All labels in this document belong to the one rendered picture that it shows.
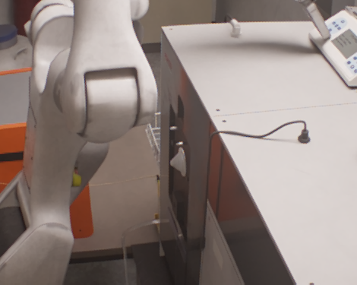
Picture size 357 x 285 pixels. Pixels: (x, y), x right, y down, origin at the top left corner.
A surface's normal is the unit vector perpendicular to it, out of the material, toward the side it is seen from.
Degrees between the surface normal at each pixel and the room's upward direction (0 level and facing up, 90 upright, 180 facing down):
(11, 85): 0
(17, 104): 0
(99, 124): 107
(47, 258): 90
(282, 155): 0
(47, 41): 90
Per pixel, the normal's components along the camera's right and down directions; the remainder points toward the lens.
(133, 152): 0.03, -0.84
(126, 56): 0.54, -0.07
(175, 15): 0.23, 0.53
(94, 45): 0.04, -0.04
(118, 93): 0.37, 0.00
